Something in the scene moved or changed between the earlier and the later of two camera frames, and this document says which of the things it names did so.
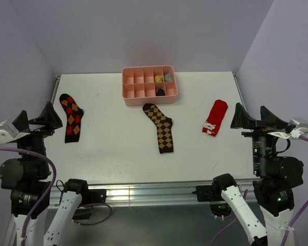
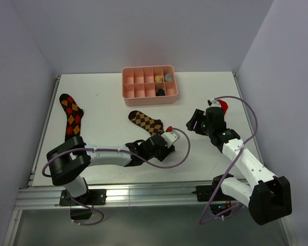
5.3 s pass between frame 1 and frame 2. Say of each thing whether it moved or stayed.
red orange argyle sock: stayed
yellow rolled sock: stayed
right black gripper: moved
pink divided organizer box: stayed
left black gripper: moved
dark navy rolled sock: stayed
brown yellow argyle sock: moved
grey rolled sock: stayed
